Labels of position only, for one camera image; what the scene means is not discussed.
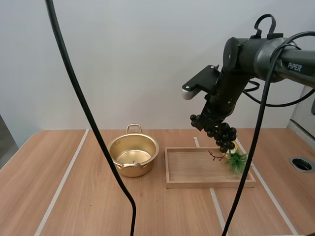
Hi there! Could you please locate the bunch of dark toy grapes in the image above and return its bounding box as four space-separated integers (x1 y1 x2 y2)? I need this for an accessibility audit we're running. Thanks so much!
189 114 238 162

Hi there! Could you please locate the yellow toy pineapple green crown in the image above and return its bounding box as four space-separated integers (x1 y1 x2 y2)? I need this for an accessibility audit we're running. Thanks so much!
223 141 249 174

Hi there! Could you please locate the shallow wooden tray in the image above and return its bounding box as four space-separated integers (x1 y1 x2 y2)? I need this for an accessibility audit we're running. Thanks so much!
164 146 257 190

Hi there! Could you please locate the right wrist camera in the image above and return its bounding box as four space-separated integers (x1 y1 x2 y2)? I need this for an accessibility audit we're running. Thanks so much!
182 64 220 101

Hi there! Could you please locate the black cable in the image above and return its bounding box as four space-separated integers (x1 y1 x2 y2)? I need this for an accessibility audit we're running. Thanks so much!
242 80 315 108
221 30 315 236
45 0 137 236
254 14 284 40

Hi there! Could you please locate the gold pot with two handles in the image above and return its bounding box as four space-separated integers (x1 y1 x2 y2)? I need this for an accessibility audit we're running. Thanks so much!
107 123 160 178

